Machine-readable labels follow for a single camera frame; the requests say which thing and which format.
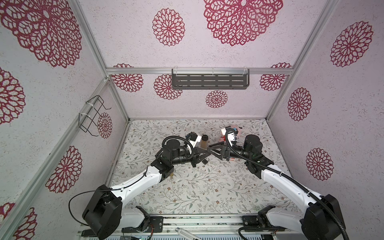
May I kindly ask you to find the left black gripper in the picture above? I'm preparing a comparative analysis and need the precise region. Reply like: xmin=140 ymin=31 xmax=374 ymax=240
xmin=171 ymin=147 xmax=211 ymax=168

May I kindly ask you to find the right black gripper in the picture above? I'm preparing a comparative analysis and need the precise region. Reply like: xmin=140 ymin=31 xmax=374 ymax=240
xmin=208 ymin=141 xmax=253 ymax=163

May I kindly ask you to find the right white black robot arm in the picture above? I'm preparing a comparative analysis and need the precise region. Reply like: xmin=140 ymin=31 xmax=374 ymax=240
xmin=207 ymin=132 xmax=349 ymax=240

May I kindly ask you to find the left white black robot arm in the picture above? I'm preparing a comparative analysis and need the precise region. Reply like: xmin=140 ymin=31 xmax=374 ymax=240
xmin=82 ymin=136 xmax=210 ymax=240

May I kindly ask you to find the spice jar with black lid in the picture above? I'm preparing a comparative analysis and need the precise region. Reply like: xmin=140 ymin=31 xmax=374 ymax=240
xmin=200 ymin=135 xmax=209 ymax=149

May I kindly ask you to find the pink plush toy red dress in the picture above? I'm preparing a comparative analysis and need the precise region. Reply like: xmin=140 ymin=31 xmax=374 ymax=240
xmin=221 ymin=125 xmax=242 ymax=141

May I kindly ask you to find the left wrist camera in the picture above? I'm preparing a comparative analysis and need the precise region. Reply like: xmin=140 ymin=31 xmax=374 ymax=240
xmin=186 ymin=132 xmax=202 ymax=148

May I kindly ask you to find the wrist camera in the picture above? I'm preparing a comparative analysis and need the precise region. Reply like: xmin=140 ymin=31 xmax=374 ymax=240
xmin=223 ymin=129 xmax=238 ymax=146
xmin=186 ymin=132 xmax=202 ymax=148

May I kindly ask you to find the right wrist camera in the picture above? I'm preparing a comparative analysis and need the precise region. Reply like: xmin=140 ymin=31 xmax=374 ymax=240
xmin=223 ymin=129 xmax=238 ymax=146

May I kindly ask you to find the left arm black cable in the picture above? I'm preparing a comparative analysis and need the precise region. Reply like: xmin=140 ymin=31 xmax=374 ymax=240
xmin=68 ymin=135 xmax=196 ymax=227

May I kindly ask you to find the grey metal wall shelf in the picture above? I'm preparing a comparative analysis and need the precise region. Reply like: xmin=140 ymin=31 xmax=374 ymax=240
xmin=171 ymin=69 xmax=250 ymax=90

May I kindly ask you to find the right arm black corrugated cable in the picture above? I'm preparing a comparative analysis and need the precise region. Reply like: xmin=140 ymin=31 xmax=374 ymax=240
xmin=224 ymin=128 xmax=350 ymax=240

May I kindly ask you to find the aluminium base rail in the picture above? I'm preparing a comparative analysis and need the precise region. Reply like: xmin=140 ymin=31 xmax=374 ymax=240
xmin=77 ymin=213 xmax=330 ymax=240

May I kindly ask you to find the black wire wall basket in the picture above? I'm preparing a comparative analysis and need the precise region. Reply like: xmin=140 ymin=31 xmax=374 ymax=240
xmin=78 ymin=95 xmax=113 ymax=139

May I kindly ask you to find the black device on rail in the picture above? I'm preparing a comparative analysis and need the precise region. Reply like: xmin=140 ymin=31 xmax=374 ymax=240
xmin=81 ymin=229 xmax=97 ymax=237

